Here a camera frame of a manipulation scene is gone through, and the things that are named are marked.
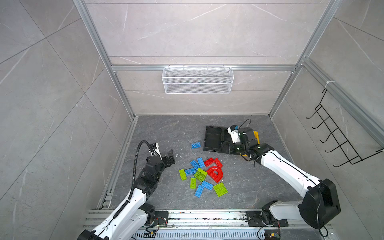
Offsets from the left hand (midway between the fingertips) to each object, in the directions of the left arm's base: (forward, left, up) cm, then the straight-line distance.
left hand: (164, 149), depth 82 cm
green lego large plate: (-19, -31, -15) cm, 39 cm away
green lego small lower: (-14, -15, -16) cm, 26 cm away
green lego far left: (-9, -10, -15) cm, 20 cm away
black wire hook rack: (-12, -82, +17) cm, 85 cm away
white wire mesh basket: (+46, -21, +14) cm, 52 cm away
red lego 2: (-3, -31, -13) cm, 34 cm away
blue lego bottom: (-19, -19, -15) cm, 30 cm away
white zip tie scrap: (+6, -5, -16) cm, 18 cm away
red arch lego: (-12, -30, -14) cm, 35 cm away
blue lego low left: (-8, -14, -14) cm, 22 cm away
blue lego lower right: (-16, -23, -15) cm, 32 cm away
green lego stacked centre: (-10, -20, -15) cm, 27 cm away
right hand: (+2, -34, 0) cm, 34 cm away
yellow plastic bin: (+13, -60, -9) cm, 62 cm away
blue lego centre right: (-1, -21, -15) cm, 25 cm away
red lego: (-1, -26, -15) cm, 30 cm away
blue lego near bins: (+11, -18, -15) cm, 26 cm away
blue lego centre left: (-3, -17, -15) cm, 23 cm away
